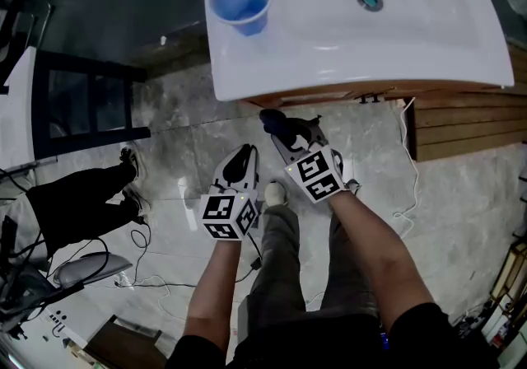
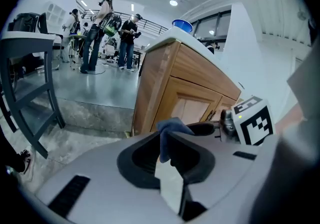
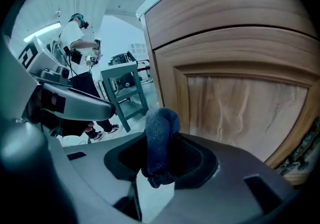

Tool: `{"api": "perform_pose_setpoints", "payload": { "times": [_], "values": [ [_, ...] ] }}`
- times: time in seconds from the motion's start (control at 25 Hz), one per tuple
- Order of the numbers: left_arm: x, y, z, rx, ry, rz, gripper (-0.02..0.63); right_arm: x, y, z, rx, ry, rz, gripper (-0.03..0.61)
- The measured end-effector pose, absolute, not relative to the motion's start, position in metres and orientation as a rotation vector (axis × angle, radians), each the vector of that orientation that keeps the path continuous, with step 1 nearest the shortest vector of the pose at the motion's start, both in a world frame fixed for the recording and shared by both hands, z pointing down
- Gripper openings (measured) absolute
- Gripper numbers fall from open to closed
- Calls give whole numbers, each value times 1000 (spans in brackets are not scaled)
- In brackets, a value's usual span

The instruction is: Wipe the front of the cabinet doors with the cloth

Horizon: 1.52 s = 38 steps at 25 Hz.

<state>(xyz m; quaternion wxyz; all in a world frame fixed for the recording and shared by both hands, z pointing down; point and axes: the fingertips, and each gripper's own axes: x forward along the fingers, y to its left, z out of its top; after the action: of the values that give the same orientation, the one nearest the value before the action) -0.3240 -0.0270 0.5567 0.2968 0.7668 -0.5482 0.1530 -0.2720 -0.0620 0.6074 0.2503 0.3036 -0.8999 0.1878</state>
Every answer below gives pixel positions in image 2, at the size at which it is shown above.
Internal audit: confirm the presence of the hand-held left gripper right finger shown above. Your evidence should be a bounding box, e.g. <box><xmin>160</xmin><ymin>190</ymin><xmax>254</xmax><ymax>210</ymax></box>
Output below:
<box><xmin>166</xmin><ymin>130</ymin><xmax>279</xmax><ymax>221</ymax></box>

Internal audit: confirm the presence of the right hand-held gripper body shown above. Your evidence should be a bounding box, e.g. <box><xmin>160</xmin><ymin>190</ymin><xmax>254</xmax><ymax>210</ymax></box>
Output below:
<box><xmin>218</xmin><ymin>95</ymin><xmax>276</xmax><ymax>147</ymax></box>

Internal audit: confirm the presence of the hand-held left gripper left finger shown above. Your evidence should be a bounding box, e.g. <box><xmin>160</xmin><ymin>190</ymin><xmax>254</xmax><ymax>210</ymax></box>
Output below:
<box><xmin>34</xmin><ymin>131</ymin><xmax>186</xmax><ymax>224</ymax></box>

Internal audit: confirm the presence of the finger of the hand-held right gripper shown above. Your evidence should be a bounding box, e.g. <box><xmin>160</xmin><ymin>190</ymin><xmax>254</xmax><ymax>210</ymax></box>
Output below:
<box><xmin>186</xmin><ymin>121</ymin><xmax>222</xmax><ymax>137</ymax></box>

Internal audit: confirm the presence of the wooden cabinet door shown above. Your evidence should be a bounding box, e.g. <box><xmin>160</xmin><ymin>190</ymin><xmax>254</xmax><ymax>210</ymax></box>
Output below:
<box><xmin>151</xmin><ymin>76</ymin><xmax>223</xmax><ymax>136</ymax></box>
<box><xmin>214</xmin><ymin>95</ymin><xmax>239</xmax><ymax>120</ymax></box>

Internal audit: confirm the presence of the dark blue cloth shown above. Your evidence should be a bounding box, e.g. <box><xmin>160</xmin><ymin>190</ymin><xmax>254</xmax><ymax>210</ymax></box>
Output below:
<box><xmin>156</xmin><ymin>117</ymin><xmax>196</xmax><ymax>164</ymax></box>

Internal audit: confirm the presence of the person's right forearm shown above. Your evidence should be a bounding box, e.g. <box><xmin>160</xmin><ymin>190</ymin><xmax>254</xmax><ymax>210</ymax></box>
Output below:
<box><xmin>274</xmin><ymin>102</ymin><xmax>305</xmax><ymax>134</ymax></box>

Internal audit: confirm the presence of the wooden sink cabinet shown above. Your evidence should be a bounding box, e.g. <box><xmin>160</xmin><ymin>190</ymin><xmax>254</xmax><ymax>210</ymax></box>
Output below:
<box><xmin>132</xmin><ymin>40</ymin><xmax>242</xmax><ymax>137</ymax></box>

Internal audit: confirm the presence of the dark framed window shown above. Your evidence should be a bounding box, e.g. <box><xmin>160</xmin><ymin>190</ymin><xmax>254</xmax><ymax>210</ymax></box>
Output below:
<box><xmin>192</xmin><ymin>10</ymin><xmax>232</xmax><ymax>42</ymax></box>

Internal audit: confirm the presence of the blue plastic cup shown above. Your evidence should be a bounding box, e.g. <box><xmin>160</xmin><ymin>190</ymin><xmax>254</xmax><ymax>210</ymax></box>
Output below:
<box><xmin>171</xmin><ymin>19</ymin><xmax>194</xmax><ymax>34</ymax></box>

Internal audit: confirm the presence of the black metal railing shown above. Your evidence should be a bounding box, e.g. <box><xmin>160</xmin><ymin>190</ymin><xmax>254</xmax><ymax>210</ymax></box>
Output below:
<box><xmin>82</xmin><ymin>9</ymin><xmax>169</xmax><ymax>37</ymax></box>

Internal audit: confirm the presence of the black office chair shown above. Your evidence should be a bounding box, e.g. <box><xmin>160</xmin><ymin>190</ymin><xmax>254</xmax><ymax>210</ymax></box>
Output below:
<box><xmin>37</xmin><ymin>12</ymin><xmax>65</xmax><ymax>71</ymax></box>

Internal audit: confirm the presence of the black bag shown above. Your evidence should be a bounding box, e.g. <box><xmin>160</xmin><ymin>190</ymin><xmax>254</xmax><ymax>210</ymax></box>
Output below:
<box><xmin>7</xmin><ymin>12</ymin><xmax>41</xmax><ymax>33</ymax></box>

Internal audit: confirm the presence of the white table with black frame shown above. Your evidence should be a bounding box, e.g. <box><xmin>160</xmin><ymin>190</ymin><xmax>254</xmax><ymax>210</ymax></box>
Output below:
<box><xmin>0</xmin><ymin>30</ymin><xmax>67</xmax><ymax>160</ymax></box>

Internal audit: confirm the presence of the white wall shelf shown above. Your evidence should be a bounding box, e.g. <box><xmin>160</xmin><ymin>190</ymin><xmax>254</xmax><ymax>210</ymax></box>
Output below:
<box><xmin>44</xmin><ymin>1</ymin><xmax>67</xmax><ymax>27</ymax></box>

